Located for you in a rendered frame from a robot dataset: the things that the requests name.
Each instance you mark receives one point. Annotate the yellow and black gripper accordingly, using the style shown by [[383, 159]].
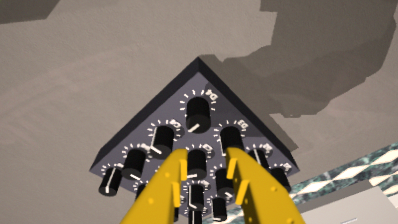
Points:
[[264, 200]]

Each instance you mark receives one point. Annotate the dark grey knob box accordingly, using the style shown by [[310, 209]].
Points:
[[196, 111]]

